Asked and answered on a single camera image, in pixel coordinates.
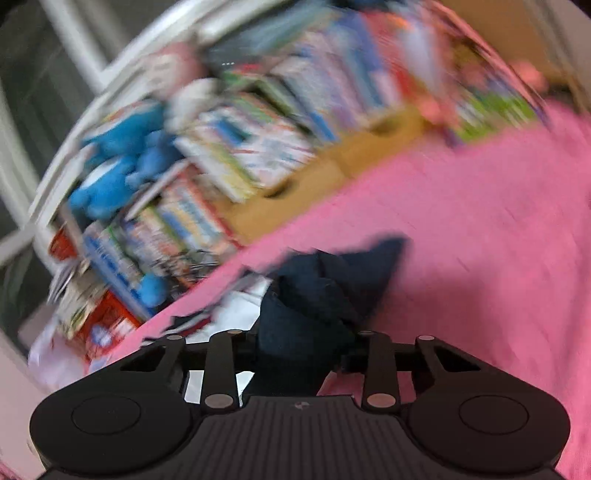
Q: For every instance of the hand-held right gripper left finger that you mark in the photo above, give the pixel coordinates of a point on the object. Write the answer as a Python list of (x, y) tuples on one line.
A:
[(219, 364)]

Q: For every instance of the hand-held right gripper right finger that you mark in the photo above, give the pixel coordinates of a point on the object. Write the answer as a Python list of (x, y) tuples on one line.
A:
[(377, 364)]

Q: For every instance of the pink miniature dollhouse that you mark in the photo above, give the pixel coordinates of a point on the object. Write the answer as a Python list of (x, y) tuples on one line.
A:
[(489, 92)]

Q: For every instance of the red plastic crate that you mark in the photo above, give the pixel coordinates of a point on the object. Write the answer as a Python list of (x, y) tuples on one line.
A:
[(111, 323)]

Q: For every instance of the white printed box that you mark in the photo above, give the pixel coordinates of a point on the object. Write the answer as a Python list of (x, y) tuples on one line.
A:
[(277, 152)]

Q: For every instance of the blue whale plush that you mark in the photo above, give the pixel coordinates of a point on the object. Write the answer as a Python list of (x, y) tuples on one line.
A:
[(104, 194)]

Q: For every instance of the blue round plush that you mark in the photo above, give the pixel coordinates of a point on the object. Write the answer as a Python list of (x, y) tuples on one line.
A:
[(153, 290)]

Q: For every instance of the wooden drawer unit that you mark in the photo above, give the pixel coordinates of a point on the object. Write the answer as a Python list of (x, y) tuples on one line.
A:
[(351, 157)]

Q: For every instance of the row of green yellow books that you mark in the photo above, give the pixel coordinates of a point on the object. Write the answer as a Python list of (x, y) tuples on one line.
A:
[(231, 147)]

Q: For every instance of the blue white cat plush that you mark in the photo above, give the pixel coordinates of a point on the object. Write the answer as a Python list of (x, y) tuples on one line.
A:
[(138, 134)]

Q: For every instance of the black miniature bicycle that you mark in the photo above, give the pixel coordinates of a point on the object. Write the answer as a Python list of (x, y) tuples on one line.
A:
[(189, 267)]

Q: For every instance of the row of tall blue books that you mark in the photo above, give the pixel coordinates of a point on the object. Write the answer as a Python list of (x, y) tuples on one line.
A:
[(115, 267)]

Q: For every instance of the stack of papers and books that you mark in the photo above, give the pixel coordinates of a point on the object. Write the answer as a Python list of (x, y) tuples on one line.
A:
[(76, 300)]

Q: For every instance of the pink white rabbit plush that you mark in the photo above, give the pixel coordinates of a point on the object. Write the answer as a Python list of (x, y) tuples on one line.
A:
[(184, 83)]

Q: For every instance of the row of picture books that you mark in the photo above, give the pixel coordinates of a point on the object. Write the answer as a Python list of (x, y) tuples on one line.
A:
[(184, 221)]

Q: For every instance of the navy white jacket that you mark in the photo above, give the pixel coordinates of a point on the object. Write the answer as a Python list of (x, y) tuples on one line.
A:
[(314, 300)]

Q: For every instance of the red plastic basket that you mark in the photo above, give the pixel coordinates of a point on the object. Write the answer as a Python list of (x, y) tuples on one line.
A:
[(62, 242)]

